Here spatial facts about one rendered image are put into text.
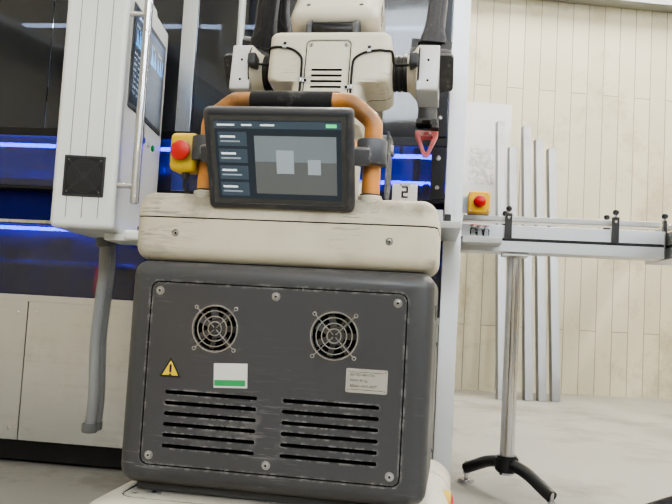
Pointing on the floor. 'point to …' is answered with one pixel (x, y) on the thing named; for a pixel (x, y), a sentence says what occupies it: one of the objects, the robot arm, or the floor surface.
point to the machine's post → (449, 291)
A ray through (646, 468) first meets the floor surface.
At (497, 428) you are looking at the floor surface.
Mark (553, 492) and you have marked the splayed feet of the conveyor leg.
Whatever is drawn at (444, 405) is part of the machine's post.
